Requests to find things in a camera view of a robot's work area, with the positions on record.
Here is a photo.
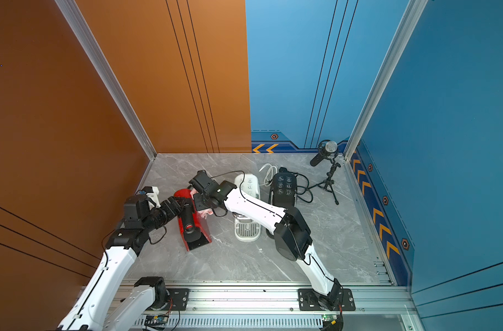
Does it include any black coffee machine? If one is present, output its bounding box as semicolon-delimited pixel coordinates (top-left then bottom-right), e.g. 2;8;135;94
266;167;298;241

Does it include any pink cloth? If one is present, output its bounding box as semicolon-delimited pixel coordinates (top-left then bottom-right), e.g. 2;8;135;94
197;208;214;219

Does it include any green circuit board right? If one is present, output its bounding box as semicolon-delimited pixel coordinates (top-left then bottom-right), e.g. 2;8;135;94
320;314;344;331

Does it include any white power cable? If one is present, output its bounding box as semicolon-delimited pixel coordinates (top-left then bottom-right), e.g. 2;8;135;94
258;163;278;187

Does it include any black microphone on tripod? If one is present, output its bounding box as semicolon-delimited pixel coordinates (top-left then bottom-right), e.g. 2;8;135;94
307;139;344;205

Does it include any green circuit board left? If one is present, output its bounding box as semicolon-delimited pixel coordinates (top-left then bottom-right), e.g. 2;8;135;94
142;315;170;330

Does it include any green circuit board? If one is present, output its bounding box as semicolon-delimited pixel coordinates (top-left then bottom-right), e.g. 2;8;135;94
320;314;344;331
142;315;170;330

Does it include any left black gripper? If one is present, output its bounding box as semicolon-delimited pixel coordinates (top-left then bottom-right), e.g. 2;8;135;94
144;197;187;234

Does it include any white coffee machine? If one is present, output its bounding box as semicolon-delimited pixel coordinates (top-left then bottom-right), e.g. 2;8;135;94
233;173;261;242

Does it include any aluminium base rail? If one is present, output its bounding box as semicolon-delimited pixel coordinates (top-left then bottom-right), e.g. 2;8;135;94
131;281;424;330

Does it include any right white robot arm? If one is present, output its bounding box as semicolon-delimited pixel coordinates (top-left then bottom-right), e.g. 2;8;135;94
189;177;350;311

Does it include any black power cable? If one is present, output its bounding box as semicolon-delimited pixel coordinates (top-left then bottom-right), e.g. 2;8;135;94
293;172;315;204

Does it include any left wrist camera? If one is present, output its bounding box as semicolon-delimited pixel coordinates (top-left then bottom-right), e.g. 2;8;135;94
136;186;160;209

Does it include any red coffee machine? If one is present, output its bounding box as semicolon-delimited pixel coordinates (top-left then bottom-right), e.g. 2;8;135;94
174;189;211;252

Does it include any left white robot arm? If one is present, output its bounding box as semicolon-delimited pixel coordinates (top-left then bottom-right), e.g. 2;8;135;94
57;194;187;330

